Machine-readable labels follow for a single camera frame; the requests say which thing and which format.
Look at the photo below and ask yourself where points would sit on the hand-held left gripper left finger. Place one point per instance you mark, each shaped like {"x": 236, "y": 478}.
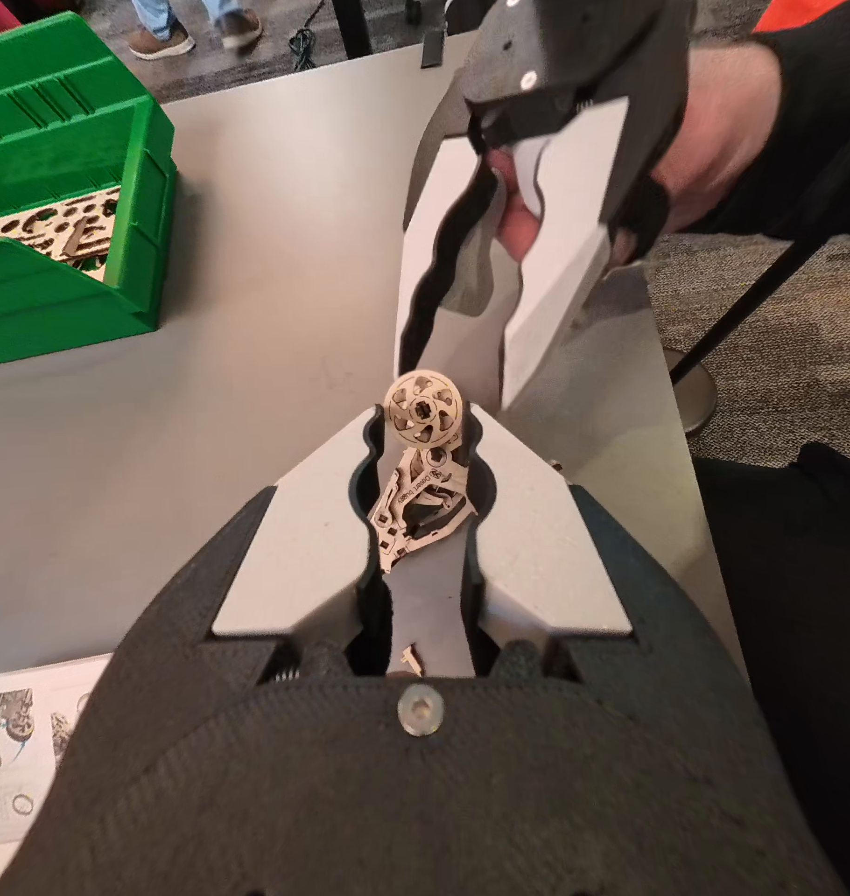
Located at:
{"x": 292, "y": 560}

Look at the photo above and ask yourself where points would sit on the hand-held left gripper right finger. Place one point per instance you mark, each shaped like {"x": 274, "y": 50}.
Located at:
{"x": 551, "y": 560}

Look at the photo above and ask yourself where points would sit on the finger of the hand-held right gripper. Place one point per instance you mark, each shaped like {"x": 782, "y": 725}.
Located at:
{"x": 432, "y": 210}
{"x": 572, "y": 245}

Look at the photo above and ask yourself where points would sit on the wooden buggy model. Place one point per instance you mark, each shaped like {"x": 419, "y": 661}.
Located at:
{"x": 423, "y": 406}

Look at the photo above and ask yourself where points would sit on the person's right forearm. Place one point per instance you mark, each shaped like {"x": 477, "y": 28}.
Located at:
{"x": 831, "y": 140}

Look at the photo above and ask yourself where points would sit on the person's right hand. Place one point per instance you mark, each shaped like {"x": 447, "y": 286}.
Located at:
{"x": 719, "y": 133}

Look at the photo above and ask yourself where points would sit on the small T-shaped wooden piece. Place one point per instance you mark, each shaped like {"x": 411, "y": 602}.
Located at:
{"x": 411, "y": 659}

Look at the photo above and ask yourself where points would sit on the black chair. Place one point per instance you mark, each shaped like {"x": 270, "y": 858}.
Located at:
{"x": 694, "y": 392}

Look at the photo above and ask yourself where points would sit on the instruction booklet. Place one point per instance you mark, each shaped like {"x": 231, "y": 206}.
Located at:
{"x": 18, "y": 735}

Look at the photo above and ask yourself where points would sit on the green plastic bin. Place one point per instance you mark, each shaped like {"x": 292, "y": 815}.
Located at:
{"x": 61, "y": 105}

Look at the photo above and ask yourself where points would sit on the wooden sheet offcuts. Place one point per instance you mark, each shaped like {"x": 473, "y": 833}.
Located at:
{"x": 40, "y": 231}

